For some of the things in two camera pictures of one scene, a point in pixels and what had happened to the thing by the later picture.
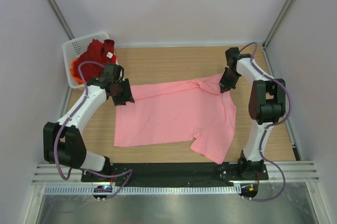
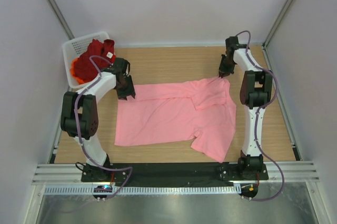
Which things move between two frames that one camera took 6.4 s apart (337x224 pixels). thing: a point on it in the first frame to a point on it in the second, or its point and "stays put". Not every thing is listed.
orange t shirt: x=80 y=80 stays put
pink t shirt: x=175 y=111 stays put
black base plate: x=176 y=174 stays put
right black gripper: x=226 y=86 to x=224 y=71
